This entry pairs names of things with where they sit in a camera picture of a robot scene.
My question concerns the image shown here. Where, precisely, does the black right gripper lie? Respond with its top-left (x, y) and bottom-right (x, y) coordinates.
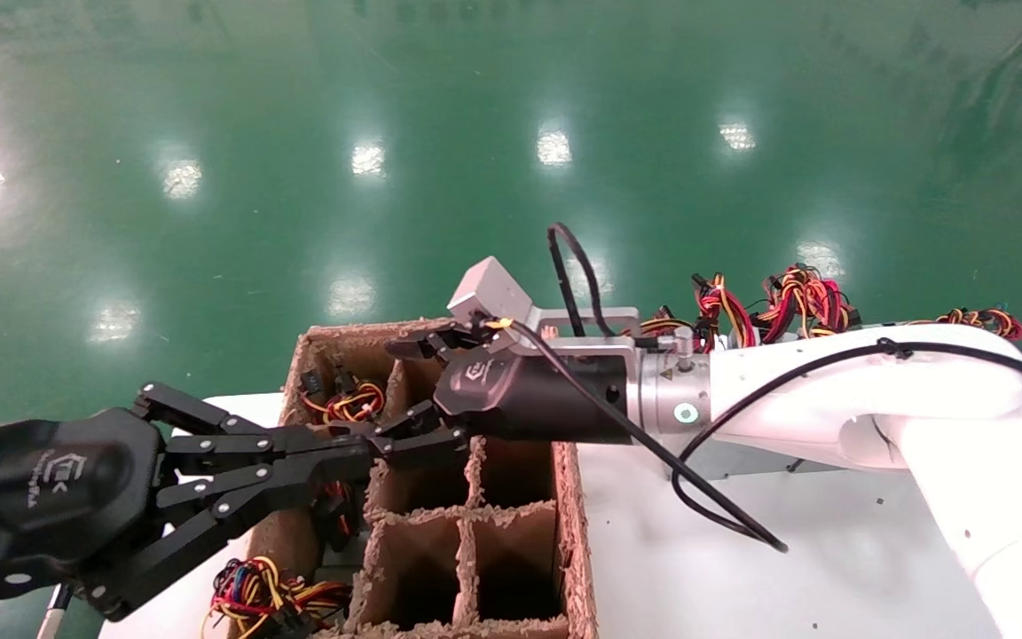
top-left (369, 318), bottom-right (645, 469)

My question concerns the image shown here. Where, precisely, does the black camera cable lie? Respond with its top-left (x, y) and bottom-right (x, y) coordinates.
top-left (546, 222), bottom-right (1022, 553)

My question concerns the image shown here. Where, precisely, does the brown cardboard divider box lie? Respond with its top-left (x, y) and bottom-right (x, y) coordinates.
top-left (227, 315), bottom-right (599, 639)

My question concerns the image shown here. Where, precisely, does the silver camera mounting bracket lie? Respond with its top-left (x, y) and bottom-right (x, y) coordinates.
top-left (524, 306), bottom-right (642, 349)

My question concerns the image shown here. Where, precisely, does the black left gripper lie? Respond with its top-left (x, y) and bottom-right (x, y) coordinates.
top-left (0, 382), bottom-right (379, 622)

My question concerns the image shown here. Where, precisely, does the wire bundle at box bottom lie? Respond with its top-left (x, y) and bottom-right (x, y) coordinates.
top-left (202, 556), bottom-right (354, 639)

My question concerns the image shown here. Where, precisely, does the thin white rod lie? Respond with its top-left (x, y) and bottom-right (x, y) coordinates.
top-left (35, 583), bottom-right (77, 639)

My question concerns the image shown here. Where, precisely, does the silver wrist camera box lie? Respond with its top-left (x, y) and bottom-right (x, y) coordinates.
top-left (447, 256), bottom-right (536, 331)

